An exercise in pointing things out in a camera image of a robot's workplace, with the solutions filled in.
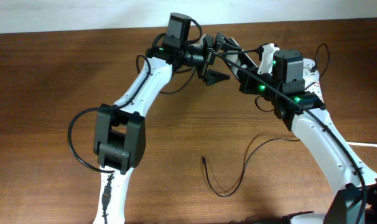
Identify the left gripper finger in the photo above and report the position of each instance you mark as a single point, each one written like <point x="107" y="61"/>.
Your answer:
<point x="212" y="77"/>
<point x="223" y="43"/>

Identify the black smartphone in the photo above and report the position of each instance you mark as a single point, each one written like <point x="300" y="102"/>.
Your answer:
<point x="243" y="60"/>

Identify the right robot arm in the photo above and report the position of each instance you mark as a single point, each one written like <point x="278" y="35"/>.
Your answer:
<point x="291" y="83"/>

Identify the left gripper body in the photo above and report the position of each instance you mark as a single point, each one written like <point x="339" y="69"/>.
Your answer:
<point x="209" y="54"/>

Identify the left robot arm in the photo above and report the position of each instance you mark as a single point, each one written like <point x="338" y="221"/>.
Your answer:
<point x="120" y="132"/>

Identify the white power strip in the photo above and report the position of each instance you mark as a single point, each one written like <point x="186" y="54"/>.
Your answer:
<point x="312" y="83"/>

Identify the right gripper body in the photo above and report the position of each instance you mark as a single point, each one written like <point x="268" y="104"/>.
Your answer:
<point x="254" y="84"/>

